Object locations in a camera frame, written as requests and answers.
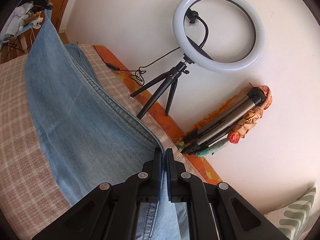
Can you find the black mini tripod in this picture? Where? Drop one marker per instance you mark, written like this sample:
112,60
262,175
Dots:
170,80

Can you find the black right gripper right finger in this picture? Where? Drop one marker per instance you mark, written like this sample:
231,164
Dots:
215,211

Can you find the orange floral fabric scarf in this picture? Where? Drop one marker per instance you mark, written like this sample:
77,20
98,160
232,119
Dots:
238,131

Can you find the orange floral bed sheet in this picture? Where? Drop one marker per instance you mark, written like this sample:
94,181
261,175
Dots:
199,165

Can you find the beige plaid bed blanket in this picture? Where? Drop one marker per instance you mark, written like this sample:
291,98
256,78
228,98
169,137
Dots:
30,198

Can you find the white ring light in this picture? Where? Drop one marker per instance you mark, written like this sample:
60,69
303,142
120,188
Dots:
219,36

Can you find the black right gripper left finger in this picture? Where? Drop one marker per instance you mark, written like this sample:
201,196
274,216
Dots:
109,211

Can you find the left hand in white glove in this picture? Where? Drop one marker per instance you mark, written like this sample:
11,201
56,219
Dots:
16,21

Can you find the light blue denim pants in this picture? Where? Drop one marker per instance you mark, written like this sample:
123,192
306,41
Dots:
87,137

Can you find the white green leaf pillow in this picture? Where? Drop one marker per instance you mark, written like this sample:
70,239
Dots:
292,217

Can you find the folded silver black tripod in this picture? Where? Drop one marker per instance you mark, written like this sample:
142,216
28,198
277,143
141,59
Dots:
204,137

